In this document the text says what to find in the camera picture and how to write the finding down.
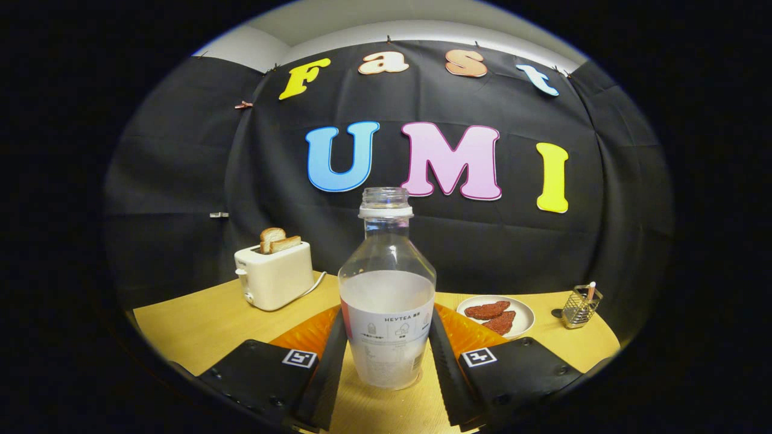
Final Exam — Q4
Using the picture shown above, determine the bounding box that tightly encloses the wooden table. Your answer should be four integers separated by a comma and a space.
133, 271, 622, 434

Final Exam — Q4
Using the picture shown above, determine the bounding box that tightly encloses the metal wire holder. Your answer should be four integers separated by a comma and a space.
562, 285, 603, 329

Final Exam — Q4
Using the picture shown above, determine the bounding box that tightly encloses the red meat slice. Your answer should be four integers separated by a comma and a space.
464, 301, 511, 321
481, 310, 517, 336

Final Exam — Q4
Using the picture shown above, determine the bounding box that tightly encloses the cream toaster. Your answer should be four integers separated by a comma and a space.
234, 241, 315, 312

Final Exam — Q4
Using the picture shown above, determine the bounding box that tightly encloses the black backdrop cloth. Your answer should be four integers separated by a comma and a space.
104, 39, 673, 347

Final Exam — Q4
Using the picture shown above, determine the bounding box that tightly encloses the white toaster cable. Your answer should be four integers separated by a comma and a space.
299, 271, 327, 299

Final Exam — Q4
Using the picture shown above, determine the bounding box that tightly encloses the white round plate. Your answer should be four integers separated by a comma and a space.
456, 295, 536, 339

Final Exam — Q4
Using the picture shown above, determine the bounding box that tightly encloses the clear juice bottle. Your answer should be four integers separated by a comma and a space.
338, 187, 437, 391

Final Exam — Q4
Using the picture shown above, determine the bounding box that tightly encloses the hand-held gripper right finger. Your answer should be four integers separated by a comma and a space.
427, 303, 610, 433

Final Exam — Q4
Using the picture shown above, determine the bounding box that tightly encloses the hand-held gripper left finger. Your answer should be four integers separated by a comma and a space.
172, 304, 349, 433

